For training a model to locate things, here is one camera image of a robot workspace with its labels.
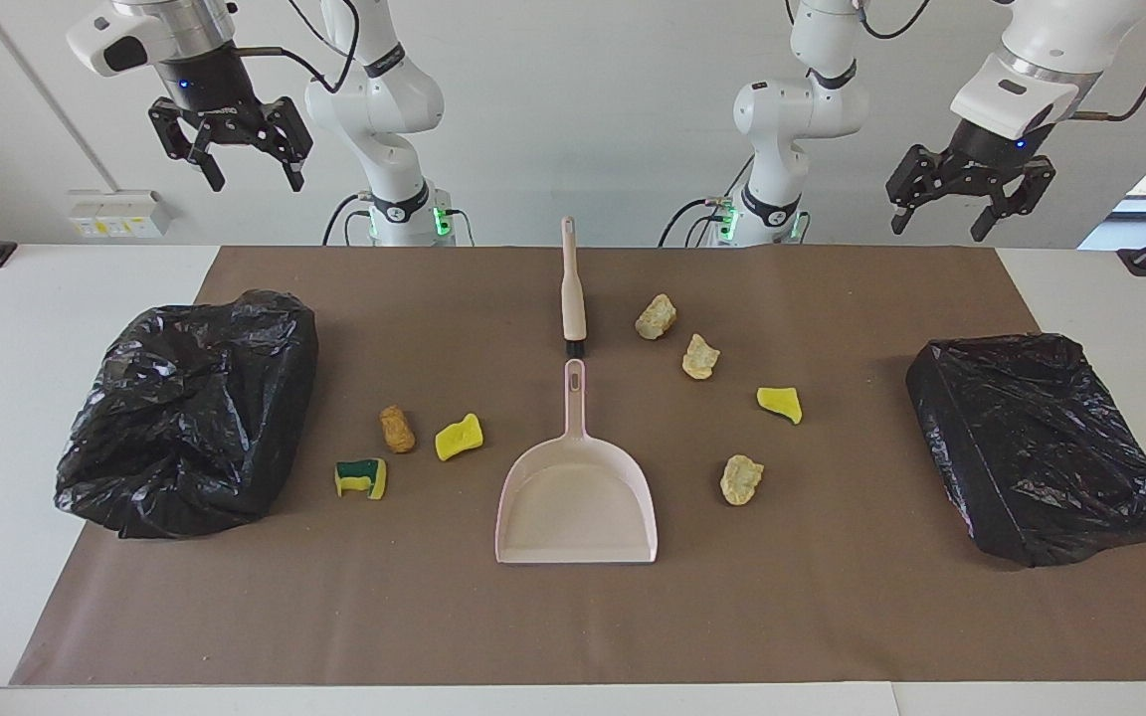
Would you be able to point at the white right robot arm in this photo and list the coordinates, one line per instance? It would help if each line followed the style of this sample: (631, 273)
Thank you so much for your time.
(384, 99)

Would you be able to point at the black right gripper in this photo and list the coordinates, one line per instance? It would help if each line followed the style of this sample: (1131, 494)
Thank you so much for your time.
(210, 85)

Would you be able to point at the white wall socket box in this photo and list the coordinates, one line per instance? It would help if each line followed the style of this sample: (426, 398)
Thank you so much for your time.
(120, 212)

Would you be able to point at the black bag covered box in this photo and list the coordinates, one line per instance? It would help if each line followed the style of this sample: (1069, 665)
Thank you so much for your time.
(1031, 447)

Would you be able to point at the green and yellow sponge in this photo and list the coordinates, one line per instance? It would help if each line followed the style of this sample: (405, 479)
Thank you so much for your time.
(361, 480)

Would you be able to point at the pale pink plastic dustpan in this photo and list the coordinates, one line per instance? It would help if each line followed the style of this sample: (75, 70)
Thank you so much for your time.
(578, 507)

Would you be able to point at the brown paper table mat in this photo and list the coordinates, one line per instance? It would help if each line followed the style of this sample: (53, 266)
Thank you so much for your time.
(573, 617)

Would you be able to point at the crumpled black bag bin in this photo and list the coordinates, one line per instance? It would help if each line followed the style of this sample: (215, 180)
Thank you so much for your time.
(185, 418)

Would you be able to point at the brown textured bread piece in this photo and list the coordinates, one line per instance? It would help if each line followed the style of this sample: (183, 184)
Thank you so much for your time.
(397, 430)

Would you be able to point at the beige hand brush black bristles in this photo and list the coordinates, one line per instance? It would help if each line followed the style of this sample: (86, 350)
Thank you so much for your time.
(573, 298)

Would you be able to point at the chunky yellow sponge piece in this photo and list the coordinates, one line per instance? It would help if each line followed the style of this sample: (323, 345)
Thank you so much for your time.
(459, 438)

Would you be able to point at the beige fake bread piece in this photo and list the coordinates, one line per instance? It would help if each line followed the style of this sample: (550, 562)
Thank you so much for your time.
(656, 317)
(740, 480)
(700, 357)

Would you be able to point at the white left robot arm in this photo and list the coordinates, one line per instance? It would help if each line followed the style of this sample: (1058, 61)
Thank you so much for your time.
(792, 109)

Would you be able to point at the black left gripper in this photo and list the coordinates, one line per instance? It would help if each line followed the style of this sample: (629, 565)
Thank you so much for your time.
(986, 159)

